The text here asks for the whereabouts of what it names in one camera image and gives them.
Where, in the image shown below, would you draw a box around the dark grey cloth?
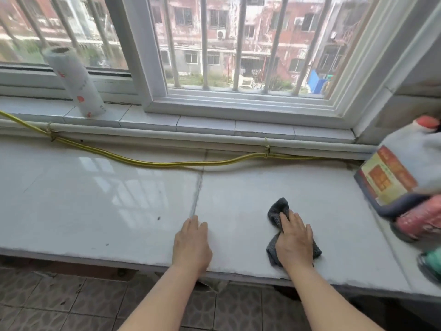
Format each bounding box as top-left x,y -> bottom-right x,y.
266,198 -> 323,268

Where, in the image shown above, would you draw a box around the clear bottle green cap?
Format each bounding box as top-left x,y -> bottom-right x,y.
417,248 -> 441,285

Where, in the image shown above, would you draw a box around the person's left hand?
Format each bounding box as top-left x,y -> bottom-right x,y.
171,215 -> 213,275

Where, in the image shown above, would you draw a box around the person's right forearm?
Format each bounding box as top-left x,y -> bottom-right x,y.
284,262 -> 385,331

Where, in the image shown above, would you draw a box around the red brick apartment building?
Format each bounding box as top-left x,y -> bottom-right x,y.
0,0 -> 373,99

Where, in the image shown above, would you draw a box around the person's left forearm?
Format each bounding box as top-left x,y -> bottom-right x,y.
119,265 -> 209,331

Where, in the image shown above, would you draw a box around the white window frame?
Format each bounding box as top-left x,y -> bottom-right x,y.
0,0 -> 441,130

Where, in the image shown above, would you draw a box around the dark soy sauce bottle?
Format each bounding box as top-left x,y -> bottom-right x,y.
390,194 -> 441,242

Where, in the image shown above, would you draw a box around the person's right hand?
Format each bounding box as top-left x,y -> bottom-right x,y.
275,210 -> 314,272

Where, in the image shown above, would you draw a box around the grey window security bars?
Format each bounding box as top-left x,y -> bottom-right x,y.
0,0 -> 335,97

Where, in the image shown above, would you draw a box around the paper towel roll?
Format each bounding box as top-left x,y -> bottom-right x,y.
41,46 -> 107,118

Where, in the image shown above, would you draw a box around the long white horizontal pipe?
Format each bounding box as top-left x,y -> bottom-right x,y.
0,119 -> 378,161

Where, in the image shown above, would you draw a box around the long yellow gas hose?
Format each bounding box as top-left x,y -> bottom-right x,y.
0,110 -> 331,169

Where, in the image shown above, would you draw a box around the plastic jug orange cap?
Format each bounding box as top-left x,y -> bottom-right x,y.
354,115 -> 441,217

